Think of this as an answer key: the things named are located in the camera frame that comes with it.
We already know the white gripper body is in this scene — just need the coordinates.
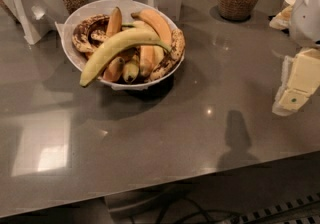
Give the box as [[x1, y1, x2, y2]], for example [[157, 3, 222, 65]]
[[289, 0, 320, 48]]

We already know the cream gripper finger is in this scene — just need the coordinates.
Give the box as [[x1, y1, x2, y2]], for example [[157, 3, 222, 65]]
[[272, 48, 320, 116], [269, 0, 306, 30]]

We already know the long yellow banana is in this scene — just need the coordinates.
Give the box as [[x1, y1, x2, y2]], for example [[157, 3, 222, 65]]
[[79, 28, 171, 87]]

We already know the spotted banana right rim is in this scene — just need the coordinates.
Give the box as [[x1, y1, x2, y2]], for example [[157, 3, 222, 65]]
[[149, 29, 185, 81]]

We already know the orange banana top right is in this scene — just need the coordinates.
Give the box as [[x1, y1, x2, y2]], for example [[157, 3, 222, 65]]
[[131, 9, 172, 45]]

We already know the yellow banana centre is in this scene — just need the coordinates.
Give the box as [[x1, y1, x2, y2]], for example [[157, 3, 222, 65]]
[[122, 21, 164, 78]]

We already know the small banana front middle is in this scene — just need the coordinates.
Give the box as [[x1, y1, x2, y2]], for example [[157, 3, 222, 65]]
[[122, 54, 140, 84]]

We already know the small banana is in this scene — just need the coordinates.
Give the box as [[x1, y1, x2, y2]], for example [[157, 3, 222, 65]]
[[103, 57, 125, 82], [122, 54, 140, 84]]

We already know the orange upright banana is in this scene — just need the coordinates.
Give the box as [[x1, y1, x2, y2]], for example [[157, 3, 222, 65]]
[[106, 7, 122, 37]]

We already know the small banana front left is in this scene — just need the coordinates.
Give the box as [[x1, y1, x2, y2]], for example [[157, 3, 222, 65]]
[[103, 57, 125, 82]]

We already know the brown spotted curved banana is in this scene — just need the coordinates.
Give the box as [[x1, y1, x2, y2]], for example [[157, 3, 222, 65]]
[[72, 14, 109, 53]]

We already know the black white striped strip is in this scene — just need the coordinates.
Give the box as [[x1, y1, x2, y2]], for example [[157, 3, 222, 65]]
[[217, 192, 320, 224]]

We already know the left white stand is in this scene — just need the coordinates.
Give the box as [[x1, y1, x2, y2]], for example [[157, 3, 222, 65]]
[[3, 0, 69, 45]]

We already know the black cable under table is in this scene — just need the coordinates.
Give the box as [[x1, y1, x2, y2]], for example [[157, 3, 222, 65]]
[[129, 194, 241, 224]]

